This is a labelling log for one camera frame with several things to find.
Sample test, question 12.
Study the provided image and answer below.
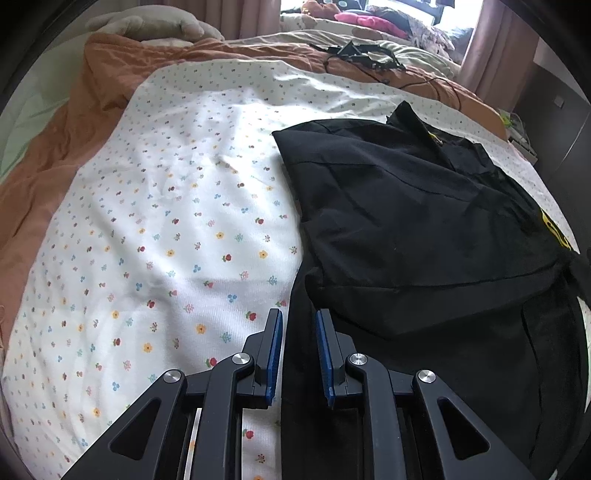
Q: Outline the window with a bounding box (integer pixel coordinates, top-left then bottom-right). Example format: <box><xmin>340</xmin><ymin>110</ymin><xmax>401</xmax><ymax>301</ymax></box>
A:
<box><xmin>365</xmin><ymin>0</ymin><xmax>485</xmax><ymax>33</ymax></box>

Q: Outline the black strap bundle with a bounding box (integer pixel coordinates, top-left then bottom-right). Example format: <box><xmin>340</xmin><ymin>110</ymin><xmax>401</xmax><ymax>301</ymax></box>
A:
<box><xmin>318</xmin><ymin>41</ymin><xmax>407</xmax><ymax>75</ymax></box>

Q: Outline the green and white plastic item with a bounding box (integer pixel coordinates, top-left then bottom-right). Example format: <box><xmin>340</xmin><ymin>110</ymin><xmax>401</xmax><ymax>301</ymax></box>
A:
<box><xmin>499</xmin><ymin>108</ymin><xmax>539</xmax><ymax>162</ymax></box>

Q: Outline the floral cloth pile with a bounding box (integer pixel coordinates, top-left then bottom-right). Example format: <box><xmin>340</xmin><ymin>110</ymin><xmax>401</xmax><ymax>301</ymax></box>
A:
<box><xmin>406</xmin><ymin>18</ymin><xmax>458</xmax><ymax>51</ymax></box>

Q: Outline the brown plush toy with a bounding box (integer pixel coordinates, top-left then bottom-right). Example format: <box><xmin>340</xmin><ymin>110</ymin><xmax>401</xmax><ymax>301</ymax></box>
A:
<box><xmin>300</xmin><ymin>0</ymin><xmax>342</xmax><ymax>14</ymax></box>

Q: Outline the brown curtain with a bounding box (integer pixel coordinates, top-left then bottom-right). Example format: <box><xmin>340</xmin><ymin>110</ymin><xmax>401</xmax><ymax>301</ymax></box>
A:
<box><xmin>459</xmin><ymin>0</ymin><xmax>541</xmax><ymax>102</ymax></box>

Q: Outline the pale green bed sheet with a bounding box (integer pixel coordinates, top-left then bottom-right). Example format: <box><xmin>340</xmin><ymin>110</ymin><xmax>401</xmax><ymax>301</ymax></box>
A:
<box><xmin>0</xmin><ymin>78</ymin><xmax>70</xmax><ymax>185</ymax></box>

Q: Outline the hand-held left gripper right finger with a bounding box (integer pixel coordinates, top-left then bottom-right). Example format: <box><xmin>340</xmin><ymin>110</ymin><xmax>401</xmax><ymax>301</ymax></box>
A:
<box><xmin>314</xmin><ymin>308</ymin><xmax>539</xmax><ymax>480</ymax></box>

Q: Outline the pink cloth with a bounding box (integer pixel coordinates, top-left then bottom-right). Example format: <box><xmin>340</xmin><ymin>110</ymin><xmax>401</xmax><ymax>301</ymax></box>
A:
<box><xmin>333</xmin><ymin>12</ymin><xmax>409</xmax><ymax>38</ymax></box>

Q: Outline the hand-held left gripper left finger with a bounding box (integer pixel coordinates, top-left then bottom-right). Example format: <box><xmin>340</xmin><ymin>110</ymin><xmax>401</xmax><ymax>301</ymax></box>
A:
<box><xmin>60</xmin><ymin>308</ymin><xmax>284</xmax><ymax>480</ymax></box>

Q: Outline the white floral blanket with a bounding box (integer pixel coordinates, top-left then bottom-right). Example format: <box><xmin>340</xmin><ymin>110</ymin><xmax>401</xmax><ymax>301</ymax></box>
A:
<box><xmin>2</xmin><ymin>60</ymin><xmax>555</xmax><ymax>480</ymax></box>

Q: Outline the dark wooden cabinet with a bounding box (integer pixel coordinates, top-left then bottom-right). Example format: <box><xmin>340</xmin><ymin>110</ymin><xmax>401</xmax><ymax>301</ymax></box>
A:
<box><xmin>508</xmin><ymin>41</ymin><xmax>591</xmax><ymax>185</ymax></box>

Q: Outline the black garment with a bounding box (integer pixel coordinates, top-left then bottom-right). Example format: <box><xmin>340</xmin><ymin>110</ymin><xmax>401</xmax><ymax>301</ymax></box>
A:
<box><xmin>271</xmin><ymin>100</ymin><xmax>589</xmax><ymax>480</ymax></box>

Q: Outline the grey plush toy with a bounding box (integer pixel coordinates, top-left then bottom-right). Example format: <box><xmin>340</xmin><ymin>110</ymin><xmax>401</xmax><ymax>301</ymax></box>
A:
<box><xmin>87</xmin><ymin>10</ymin><xmax>225</xmax><ymax>47</ymax></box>

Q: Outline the beige printed blanket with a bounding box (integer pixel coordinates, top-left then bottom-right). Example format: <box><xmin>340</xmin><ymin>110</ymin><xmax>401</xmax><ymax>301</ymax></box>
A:
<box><xmin>279</xmin><ymin>11</ymin><xmax>361</xmax><ymax>35</ymax></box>

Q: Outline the orange quilt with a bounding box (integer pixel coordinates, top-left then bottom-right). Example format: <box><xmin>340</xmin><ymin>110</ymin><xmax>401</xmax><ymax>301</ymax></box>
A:
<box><xmin>0</xmin><ymin>34</ymin><xmax>504</xmax><ymax>342</ymax></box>

